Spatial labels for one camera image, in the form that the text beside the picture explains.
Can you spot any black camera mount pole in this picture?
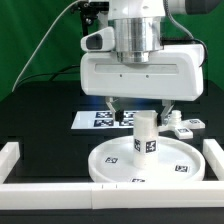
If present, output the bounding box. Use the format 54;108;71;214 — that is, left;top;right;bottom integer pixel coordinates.
70;0;109;36

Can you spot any black cable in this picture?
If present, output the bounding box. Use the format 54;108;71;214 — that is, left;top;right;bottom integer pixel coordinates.
14;64;83;88

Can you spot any white cable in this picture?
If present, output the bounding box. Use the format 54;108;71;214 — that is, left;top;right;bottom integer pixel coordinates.
11;0;84;93

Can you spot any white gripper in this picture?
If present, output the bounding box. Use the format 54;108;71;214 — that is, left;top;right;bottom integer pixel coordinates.
80;27;204;126

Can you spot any white marker sheet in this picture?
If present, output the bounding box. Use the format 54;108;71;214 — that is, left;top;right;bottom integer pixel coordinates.
71;110;135;130

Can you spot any white round table top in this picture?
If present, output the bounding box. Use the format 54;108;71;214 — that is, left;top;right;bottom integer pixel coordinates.
88;136;205;183

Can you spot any white left fence bar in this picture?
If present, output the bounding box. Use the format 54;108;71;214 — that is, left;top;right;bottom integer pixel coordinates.
0;142;20;184

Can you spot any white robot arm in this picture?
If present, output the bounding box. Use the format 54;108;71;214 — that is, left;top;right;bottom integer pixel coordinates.
80;0;222;123

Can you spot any white right fence bar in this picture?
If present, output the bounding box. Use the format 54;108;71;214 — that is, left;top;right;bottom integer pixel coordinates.
203;139;224;181

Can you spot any white cross table base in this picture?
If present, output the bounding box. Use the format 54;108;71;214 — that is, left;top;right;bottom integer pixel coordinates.
158;110;205;139

